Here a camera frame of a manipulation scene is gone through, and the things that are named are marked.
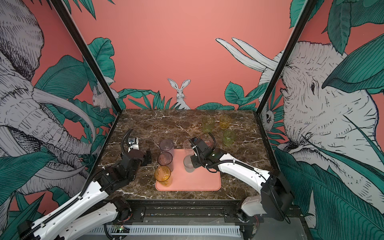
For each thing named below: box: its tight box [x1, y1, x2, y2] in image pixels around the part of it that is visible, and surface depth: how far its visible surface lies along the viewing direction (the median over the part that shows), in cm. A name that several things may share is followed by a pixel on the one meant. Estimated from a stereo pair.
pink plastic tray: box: [155, 148, 222, 191], surface depth 86 cm
